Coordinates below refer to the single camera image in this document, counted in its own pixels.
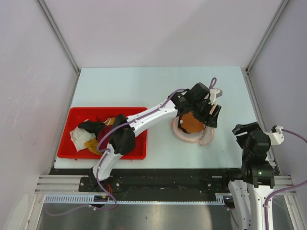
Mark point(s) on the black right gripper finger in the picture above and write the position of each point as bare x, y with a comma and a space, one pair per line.
242, 128
242, 140

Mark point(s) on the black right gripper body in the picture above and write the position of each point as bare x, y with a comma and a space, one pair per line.
244, 155

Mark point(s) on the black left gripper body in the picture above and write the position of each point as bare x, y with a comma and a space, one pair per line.
200, 109

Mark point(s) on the orange bra with black trim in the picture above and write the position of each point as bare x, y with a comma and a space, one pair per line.
189, 124

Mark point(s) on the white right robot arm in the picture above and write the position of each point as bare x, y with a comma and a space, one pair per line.
251, 187

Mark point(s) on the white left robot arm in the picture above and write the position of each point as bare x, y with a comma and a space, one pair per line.
171, 107

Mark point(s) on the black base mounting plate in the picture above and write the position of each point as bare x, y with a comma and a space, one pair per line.
121, 180

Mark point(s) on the dark red garment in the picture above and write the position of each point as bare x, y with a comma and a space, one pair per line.
123, 140

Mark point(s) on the black garment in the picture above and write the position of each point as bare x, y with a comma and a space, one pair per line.
92, 126

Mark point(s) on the yellow garment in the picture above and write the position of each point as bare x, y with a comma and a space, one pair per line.
91, 145

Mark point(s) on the red plastic bin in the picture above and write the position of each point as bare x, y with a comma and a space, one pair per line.
67, 149

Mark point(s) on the white garment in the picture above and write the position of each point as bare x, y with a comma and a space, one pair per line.
79, 137

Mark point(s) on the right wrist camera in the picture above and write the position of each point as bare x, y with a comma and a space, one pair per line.
276, 135

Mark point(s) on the right aluminium frame post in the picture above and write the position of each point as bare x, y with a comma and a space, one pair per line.
268, 33

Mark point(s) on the aluminium frame post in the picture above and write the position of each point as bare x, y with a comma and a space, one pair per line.
58, 34
268, 33

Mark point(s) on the white slotted cable duct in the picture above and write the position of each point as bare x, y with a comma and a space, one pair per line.
91, 199

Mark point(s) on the left aluminium frame post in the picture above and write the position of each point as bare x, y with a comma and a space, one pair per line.
58, 34

